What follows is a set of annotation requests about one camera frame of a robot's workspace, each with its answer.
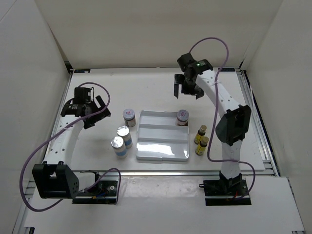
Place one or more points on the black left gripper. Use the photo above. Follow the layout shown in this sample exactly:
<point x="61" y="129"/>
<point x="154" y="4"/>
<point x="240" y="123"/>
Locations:
<point x="90" y="123"/>

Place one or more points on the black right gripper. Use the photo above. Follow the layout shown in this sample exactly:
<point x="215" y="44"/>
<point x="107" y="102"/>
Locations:
<point x="179" y="79"/>

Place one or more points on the red-lidded jar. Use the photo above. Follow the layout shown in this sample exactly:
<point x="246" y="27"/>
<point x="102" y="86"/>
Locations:
<point x="182" y="117"/>
<point x="129" y="117"/>

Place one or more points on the silver-lidded shaker back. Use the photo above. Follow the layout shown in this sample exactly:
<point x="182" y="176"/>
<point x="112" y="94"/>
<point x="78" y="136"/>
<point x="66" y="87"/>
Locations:
<point x="124" y="133"/>

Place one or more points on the silver-lidded shaker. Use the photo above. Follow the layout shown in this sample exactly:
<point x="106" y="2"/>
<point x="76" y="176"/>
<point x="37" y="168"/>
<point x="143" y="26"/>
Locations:
<point x="124" y="133"/>
<point x="119" y="147"/>

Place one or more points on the silver-lidded shaker front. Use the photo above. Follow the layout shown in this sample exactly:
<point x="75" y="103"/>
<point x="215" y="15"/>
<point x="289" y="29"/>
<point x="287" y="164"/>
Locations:
<point x="119" y="147"/>

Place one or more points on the yellow sauce bottle back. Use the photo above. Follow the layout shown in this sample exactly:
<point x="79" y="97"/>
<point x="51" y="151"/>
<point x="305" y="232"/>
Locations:
<point x="201" y="133"/>

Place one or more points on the yellow sauce bottle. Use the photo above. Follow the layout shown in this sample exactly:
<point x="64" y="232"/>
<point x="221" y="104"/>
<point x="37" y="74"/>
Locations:
<point x="201" y="133"/>
<point x="201" y="147"/>

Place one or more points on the yellow sauce bottle front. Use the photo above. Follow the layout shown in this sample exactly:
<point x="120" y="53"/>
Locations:
<point x="201" y="147"/>

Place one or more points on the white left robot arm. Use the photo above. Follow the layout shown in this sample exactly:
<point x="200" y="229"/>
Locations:
<point x="54" y="178"/>

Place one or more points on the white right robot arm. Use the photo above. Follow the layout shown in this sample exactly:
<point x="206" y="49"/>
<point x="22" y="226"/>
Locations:
<point x="198" y="79"/>

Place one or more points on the blue label right corner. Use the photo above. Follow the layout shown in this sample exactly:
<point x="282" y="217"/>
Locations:
<point x="227" y="69"/>

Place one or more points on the blue label corner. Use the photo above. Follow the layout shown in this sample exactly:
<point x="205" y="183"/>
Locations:
<point x="82" y="71"/>
<point x="227" y="69"/>

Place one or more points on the blue label left corner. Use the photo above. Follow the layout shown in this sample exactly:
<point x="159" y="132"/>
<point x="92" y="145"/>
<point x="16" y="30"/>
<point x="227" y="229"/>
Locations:
<point x="82" y="71"/>

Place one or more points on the white compartment tray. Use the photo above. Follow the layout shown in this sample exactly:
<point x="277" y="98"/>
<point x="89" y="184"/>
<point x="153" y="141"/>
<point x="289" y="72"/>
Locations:
<point x="159" y="138"/>

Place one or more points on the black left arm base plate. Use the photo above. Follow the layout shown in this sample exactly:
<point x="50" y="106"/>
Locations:
<point x="102" y="190"/>

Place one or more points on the aluminium front rail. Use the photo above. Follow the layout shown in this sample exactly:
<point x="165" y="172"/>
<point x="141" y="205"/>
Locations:
<point x="169" y="173"/>

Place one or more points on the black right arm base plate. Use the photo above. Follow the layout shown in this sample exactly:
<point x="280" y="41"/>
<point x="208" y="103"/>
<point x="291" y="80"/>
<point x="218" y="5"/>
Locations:
<point x="216" y="194"/>

